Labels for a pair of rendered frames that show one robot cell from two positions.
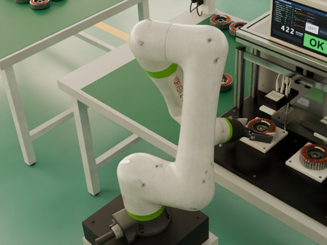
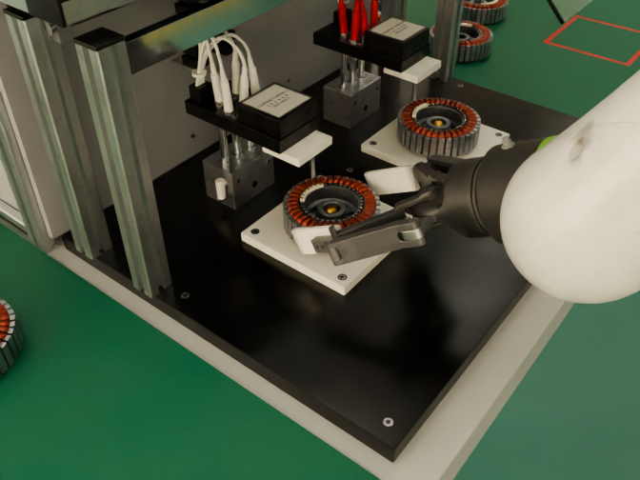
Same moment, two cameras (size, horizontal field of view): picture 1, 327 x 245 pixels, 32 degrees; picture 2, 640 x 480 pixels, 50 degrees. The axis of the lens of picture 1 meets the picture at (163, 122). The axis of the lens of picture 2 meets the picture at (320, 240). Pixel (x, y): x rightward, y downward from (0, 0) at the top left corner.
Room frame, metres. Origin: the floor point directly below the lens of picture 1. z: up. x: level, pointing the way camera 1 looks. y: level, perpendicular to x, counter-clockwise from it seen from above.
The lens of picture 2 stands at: (1.83, 0.24, 1.29)
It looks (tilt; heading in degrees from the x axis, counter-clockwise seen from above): 40 degrees down; 261
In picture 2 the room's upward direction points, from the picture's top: straight up
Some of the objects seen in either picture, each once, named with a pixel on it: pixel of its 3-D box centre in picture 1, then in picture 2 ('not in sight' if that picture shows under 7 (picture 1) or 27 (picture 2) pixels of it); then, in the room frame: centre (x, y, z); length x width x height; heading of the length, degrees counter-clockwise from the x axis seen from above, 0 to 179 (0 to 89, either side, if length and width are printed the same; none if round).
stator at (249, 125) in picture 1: (261, 129); (331, 212); (1.72, -0.38, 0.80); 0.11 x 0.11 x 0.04
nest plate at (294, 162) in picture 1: (314, 161); (435, 142); (1.55, -0.54, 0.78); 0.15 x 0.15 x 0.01; 44
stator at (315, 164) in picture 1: (315, 156); (437, 127); (1.55, -0.54, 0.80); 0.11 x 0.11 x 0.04
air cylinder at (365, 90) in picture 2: not in sight; (351, 97); (1.65, -0.65, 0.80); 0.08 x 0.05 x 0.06; 44
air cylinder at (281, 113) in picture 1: (282, 113); (239, 171); (1.82, -0.48, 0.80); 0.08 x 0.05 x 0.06; 44
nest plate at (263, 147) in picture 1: (261, 134); (330, 229); (1.72, -0.38, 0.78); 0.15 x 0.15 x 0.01; 44
